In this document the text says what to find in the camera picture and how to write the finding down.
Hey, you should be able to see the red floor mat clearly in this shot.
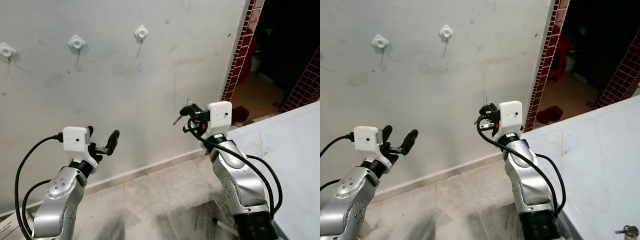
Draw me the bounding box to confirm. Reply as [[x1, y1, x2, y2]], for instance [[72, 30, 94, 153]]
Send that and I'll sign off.
[[535, 105, 560, 125], [231, 105, 252, 124]]

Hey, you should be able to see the white folding table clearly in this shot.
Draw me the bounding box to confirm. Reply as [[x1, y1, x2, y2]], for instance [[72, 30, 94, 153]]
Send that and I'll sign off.
[[212, 101, 321, 240], [520, 95, 640, 240]]

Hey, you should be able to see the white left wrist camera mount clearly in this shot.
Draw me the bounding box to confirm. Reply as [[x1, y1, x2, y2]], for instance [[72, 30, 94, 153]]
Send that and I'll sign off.
[[62, 126, 99, 169], [353, 125, 393, 168]]

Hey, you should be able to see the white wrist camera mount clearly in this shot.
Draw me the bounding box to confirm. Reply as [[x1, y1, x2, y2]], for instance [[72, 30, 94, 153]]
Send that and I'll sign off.
[[62, 126, 99, 169], [495, 100, 524, 146], [353, 125, 393, 168], [201, 101, 234, 151]]

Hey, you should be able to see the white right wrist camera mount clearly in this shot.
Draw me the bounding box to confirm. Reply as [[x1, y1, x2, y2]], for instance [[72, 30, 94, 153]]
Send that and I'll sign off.
[[495, 100, 524, 146], [201, 101, 234, 151]]

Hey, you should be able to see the red tiled door frame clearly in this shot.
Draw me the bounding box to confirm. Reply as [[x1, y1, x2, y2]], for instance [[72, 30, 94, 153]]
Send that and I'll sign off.
[[522, 0, 640, 132], [220, 0, 321, 114]]

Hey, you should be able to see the white wall hook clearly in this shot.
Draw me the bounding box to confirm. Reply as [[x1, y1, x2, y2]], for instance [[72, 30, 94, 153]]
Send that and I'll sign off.
[[0, 42, 18, 65], [68, 34, 86, 57], [439, 24, 455, 45], [133, 24, 150, 46], [371, 33, 390, 55]]

